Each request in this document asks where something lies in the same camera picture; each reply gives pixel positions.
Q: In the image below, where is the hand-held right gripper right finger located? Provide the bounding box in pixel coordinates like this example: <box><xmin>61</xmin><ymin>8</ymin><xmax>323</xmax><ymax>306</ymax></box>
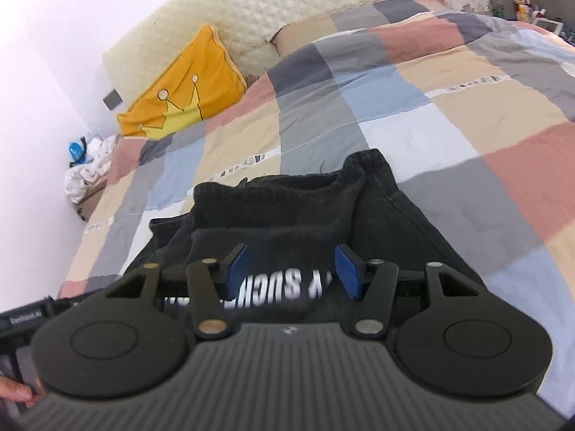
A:
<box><xmin>333</xmin><ymin>243</ymin><xmax>481</xmax><ymax>339</ymax></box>

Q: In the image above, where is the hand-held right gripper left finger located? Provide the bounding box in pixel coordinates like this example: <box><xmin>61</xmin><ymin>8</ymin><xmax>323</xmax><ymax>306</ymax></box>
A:
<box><xmin>106</xmin><ymin>242</ymin><xmax>249</xmax><ymax>340</ymax></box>

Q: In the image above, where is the black denim jacket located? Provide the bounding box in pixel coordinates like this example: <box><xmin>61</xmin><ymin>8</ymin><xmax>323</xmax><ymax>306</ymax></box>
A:
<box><xmin>119</xmin><ymin>148</ymin><xmax>488</xmax><ymax>326</ymax></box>

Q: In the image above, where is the pile of white clothes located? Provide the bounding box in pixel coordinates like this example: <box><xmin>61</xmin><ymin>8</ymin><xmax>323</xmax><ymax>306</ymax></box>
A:
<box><xmin>65</xmin><ymin>135</ymin><xmax>120</xmax><ymax>205</ymax></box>

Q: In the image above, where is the person's left hand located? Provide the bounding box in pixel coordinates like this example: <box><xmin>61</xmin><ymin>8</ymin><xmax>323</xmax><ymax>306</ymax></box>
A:
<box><xmin>0</xmin><ymin>376</ymin><xmax>45</xmax><ymax>409</ymax></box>

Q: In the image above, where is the checked patchwork quilt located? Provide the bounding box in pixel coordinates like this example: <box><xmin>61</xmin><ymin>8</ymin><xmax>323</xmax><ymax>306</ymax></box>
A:
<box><xmin>58</xmin><ymin>0</ymin><xmax>575</xmax><ymax>414</ymax></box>

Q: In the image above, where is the yellow crown pillow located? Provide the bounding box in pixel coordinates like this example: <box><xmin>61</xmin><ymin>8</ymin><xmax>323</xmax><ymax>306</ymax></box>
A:
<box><xmin>116</xmin><ymin>23</ymin><xmax>248</xmax><ymax>141</ymax></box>

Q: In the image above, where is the cream fluffy pillow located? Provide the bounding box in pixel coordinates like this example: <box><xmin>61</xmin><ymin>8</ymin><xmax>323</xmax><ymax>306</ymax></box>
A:
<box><xmin>236</xmin><ymin>40</ymin><xmax>281</xmax><ymax>79</ymax></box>

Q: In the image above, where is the pink checked pillow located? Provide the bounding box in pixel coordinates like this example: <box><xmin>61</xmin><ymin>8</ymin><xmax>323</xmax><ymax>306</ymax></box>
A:
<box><xmin>271</xmin><ymin>0</ymin><xmax>450</xmax><ymax>57</ymax></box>

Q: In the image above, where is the cream quilted headboard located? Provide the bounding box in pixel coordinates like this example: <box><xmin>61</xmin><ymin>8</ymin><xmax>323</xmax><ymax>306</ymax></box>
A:
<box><xmin>102</xmin><ymin>0</ymin><xmax>489</xmax><ymax>99</ymax></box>

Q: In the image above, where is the group of toiletry bottles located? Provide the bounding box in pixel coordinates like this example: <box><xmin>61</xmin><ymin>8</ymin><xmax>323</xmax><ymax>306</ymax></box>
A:
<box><xmin>492</xmin><ymin>0</ymin><xmax>546</xmax><ymax>23</ymax></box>

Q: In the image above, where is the small white box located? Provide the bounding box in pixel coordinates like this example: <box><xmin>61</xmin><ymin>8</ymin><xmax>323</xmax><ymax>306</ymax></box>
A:
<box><xmin>534</xmin><ymin>18</ymin><xmax>564</xmax><ymax>36</ymax></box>

